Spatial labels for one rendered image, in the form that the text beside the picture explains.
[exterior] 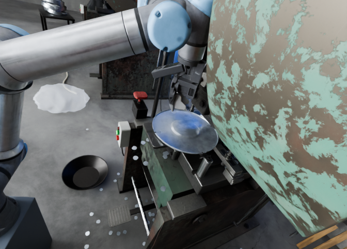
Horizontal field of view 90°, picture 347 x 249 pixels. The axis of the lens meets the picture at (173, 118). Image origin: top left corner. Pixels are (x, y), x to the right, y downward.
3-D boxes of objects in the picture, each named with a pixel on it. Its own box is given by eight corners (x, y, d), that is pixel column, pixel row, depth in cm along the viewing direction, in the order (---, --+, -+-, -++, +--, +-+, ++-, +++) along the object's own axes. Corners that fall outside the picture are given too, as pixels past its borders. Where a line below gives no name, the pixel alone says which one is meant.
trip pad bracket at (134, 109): (133, 135, 102) (137, 108, 91) (129, 124, 109) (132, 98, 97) (143, 134, 105) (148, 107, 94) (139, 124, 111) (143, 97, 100)
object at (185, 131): (196, 109, 92) (196, 107, 92) (231, 148, 72) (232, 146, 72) (143, 111, 79) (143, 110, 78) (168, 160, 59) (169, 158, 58)
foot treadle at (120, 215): (109, 231, 97) (109, 227, 94) (106, 214, 103) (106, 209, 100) (196, 201, 124) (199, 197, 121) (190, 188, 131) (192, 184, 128)
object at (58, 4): (49, 55, 271) (38, -6, 226) (44, 44, 297) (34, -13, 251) (77, 55, 295) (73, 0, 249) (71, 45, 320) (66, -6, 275)
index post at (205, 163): (199, 177, 66) (208, 161, 61) (195, 171, 68) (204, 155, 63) (205, 176, 68) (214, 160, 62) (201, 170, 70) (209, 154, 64)
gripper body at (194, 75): (191, 102, 56) (203, 66, 48) (167, 93, 57) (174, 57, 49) (198, 91, 61) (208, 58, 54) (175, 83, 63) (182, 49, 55)
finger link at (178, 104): (181, 120, 63) (187, 99, 56) (166, 113, 63) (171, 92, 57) (184, 115, 65) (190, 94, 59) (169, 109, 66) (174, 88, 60)
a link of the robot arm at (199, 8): (183, -12, 43) (215, -5, 45) (175, 34, 50) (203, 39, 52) (190, -7, 38) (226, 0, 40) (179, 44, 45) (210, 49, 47)
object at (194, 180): (196, 195, 67) (202, 186, 64) (157, 121, 97) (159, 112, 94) (250, 177, 81) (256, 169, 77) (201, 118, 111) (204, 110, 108)
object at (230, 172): (231, 185, 67) (243, 168, 61) (207, 152, 79) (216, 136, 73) (241, 181, 70) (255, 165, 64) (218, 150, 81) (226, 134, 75)
